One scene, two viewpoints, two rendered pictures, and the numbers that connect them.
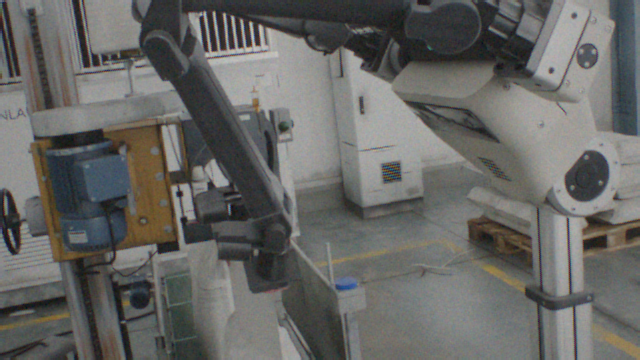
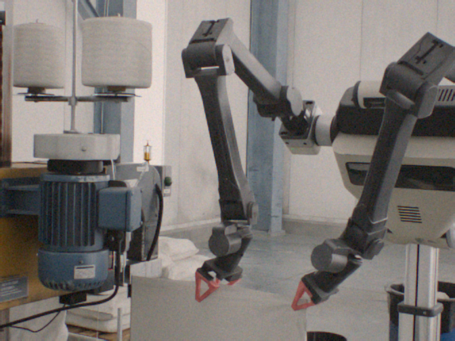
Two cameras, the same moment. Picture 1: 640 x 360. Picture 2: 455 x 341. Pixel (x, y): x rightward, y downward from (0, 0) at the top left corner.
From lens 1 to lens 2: 148 cm
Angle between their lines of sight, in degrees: 45
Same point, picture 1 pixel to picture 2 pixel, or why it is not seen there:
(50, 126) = (88, 149)
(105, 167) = (136, 197)
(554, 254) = (430, 277)
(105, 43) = (126, 76)
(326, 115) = not seen: outside the picture
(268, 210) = (381, 226)
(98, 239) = (102, 275)
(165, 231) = not seen: hidden behind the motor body
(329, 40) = (294, 109)
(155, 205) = not seen: hidden behind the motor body
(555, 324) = (431, 327)
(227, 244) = (336, 256)
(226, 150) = (390, 175)
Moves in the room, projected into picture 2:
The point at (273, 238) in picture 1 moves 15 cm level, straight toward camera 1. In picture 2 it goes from (376, 248) to (441, 258)
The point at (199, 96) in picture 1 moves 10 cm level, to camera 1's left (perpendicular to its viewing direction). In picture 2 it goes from (406, 132) to (377, 132)
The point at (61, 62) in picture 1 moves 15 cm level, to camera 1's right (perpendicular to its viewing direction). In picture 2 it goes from (8, 85) to (65, 88)
